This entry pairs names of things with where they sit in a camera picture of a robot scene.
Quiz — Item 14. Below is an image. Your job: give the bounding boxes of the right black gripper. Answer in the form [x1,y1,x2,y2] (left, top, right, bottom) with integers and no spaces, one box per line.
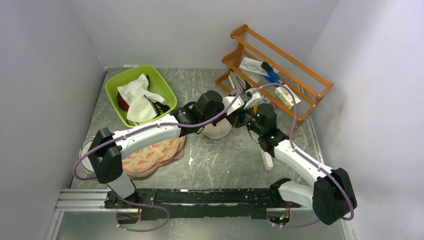
[226,101,264,136]

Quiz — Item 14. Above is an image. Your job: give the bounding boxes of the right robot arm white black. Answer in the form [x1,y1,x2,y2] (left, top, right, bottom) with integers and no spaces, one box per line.
[226,103,358,225]

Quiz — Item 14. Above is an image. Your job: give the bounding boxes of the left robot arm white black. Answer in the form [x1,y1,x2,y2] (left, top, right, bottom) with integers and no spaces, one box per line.
[83,89,240,208]

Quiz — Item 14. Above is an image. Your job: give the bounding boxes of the white plastic bar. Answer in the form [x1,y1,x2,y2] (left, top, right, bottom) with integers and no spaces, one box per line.
[261,150,274,171]

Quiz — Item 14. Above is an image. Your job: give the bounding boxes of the white green box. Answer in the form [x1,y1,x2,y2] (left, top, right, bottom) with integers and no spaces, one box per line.
[274,84,301,110]

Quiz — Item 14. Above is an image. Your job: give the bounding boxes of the white black items under rack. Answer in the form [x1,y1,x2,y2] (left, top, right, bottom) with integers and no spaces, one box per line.
[228,71,252,93]

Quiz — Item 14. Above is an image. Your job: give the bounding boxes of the orange wooden rack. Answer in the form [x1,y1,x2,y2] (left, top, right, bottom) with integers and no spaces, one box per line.
[215,24,334,128]

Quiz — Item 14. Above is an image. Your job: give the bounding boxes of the green plastic basin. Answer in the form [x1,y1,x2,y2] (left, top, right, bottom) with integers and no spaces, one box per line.
[104,65,177,128]

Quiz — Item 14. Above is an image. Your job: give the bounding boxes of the white packet on rack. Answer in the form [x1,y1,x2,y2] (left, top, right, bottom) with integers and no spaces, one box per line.
[239,57,269,77]

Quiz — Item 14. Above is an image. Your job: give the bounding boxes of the white cloth in basin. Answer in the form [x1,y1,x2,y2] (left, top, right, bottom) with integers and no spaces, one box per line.
[116,73,170,126]

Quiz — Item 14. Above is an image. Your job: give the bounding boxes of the floral peach placemat stack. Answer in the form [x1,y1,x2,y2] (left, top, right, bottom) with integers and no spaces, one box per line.
[122,136,186,178]

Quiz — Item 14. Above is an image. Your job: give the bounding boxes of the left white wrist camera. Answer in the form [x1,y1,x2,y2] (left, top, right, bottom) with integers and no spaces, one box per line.
[222,96,244,116]

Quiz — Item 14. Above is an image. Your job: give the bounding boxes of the blue handled tool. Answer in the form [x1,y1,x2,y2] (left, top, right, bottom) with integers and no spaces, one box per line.
[260,61,284,85]

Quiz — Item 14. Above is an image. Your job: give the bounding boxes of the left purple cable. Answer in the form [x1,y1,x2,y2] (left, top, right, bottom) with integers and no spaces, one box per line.
[72,88,242,233]

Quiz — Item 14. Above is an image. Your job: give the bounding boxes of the aluminium rail frame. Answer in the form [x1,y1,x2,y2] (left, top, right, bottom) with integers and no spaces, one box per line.
[44,188,357,240]

